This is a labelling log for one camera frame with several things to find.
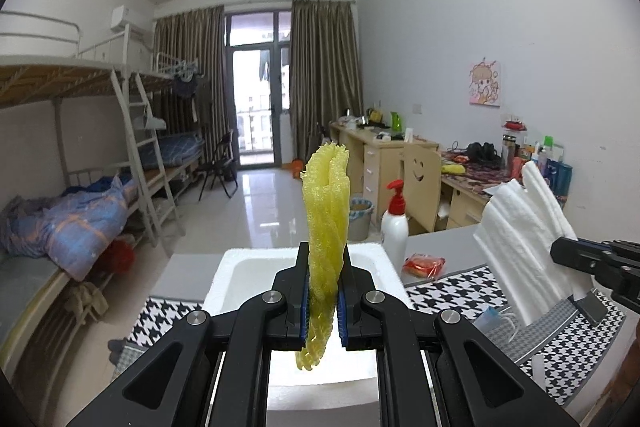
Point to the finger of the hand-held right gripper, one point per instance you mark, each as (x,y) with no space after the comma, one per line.
(575,257)
(625,248)

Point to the wooden chair smiley cutout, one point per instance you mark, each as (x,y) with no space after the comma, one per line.
(422,187)

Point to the blue face mask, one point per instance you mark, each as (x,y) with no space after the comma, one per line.
(487,319)

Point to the green jug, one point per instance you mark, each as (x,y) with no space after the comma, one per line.
(396,122)

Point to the grey trash bin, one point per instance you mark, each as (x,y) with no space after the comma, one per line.
(360,222)

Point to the wooden desk with drawers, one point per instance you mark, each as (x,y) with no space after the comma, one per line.
(375,167)

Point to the brown curtain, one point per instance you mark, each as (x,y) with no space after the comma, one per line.
(325,72)
(190,67)

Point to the pink cartoon wall poster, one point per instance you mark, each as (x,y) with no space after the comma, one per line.
(485,83)

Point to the yellow foam net sleeve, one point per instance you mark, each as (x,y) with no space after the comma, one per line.
(325,207)

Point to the blue plaid blanket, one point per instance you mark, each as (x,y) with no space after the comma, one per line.
(75,227)

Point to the red bag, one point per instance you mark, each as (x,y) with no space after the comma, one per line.
(117,257)

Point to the black folding chair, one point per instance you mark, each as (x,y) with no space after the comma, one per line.
(220,164)

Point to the red snack packet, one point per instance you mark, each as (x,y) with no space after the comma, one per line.
(424,267)

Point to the black white houndstooth mat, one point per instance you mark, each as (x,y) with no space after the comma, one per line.
(460,287)

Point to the white bed ladder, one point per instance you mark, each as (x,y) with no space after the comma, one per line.
(150,187)

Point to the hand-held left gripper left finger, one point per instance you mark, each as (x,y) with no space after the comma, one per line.
(303,313)

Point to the glass balcony door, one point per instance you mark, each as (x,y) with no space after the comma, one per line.
(257,107)

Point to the black headphones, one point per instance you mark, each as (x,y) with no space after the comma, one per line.
(482,153)

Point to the orange item on floor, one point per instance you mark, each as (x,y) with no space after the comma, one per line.
(297,169)

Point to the beige cloth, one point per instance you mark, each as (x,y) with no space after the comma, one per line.
(87,299)

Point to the yellow item on desk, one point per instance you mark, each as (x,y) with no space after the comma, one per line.
(452,169)

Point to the white air conditioner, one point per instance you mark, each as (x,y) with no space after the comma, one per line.
(127,19)

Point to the white pump bottle red cap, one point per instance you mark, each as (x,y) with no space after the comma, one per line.
(395,237)

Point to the white foam box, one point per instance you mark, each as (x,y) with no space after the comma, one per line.
(250,272)

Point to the dark thermos bottle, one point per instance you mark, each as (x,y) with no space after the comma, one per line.
(509,149)

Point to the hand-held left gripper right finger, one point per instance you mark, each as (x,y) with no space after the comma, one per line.
(342,317)

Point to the blue toiletry bottles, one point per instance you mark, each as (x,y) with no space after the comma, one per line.
(560,179)

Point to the white metal bunk bed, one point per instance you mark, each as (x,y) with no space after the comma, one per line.
(45,79)
(170,147)

